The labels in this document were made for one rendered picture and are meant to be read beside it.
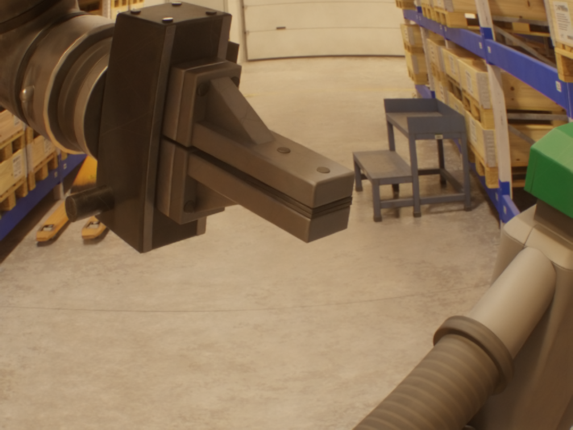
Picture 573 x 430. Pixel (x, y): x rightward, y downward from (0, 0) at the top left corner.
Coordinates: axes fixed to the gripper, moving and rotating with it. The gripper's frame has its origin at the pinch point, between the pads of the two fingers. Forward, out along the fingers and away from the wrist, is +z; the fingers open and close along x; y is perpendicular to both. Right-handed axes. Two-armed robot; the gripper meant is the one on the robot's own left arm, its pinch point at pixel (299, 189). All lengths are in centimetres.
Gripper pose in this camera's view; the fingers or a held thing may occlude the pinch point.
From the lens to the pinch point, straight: 44.2
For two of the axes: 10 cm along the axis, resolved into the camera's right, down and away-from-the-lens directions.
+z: 6.9, 3.9, -6.2
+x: 1.1, -8.9, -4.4
